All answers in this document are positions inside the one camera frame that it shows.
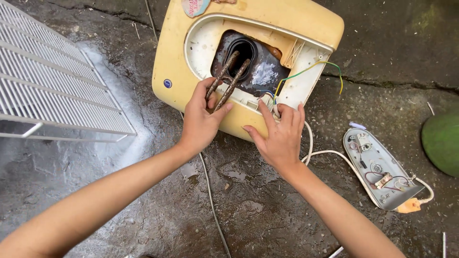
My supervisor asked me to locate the grey braided hose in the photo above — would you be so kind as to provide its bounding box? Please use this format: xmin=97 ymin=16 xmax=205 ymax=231
xmin=144 ymin=0 xmax=232 ymax=258

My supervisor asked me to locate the yellowed water heater casing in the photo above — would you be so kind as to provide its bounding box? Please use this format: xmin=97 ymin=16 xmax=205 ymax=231
xmin=152 ymin=0 xmax=345 ymax=143

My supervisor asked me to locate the white wire rack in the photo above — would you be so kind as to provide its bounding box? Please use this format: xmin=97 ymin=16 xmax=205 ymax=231
xmin=0 ymin=0 xmax=137 ymax=143

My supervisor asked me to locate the orange plastic piece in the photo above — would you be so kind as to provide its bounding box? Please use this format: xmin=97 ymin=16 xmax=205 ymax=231
xmin=396 ymin=197 xmax=422 ymax=214

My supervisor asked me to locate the person's right hand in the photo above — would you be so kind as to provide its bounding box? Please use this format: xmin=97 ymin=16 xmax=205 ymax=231
xmin=242 ymin=99 xmax=306 ymax=173

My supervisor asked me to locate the green round object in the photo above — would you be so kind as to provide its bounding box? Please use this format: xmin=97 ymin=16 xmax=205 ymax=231
xmin=421 ymin=112 xmax=459 ymax=178

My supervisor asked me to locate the white power cable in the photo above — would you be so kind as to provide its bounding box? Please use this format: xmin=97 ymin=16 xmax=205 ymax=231
xmin=301 ymin=120 xmax=435 ymax=205

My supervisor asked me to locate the green yellow earth wire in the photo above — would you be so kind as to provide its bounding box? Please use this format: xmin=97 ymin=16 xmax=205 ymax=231
xmin=273 ymin=61 xmax=344 ymax=105

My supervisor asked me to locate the black rubber gasket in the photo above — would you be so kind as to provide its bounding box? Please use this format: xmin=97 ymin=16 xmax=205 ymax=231
xmin=223 ymin=37 xmax=258 ymax=81

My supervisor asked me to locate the person's left hand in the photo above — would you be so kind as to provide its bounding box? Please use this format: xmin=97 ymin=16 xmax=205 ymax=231
xmin=179 ymin=77 xmax=234 ymax=154

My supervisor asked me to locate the grey water heater cover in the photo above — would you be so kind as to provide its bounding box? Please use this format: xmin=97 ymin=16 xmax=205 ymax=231
xmin=342 ymin=128 xmax=426 ymax=211

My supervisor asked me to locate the rusty heating element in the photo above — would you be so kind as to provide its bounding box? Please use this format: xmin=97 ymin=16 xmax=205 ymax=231
xmin=205 ymin=50 xmax=251 ymax=112

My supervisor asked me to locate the pink sticker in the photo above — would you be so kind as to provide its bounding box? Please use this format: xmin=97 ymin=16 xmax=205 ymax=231
xmin=181 ymin=0 xmax=211 ymax=18

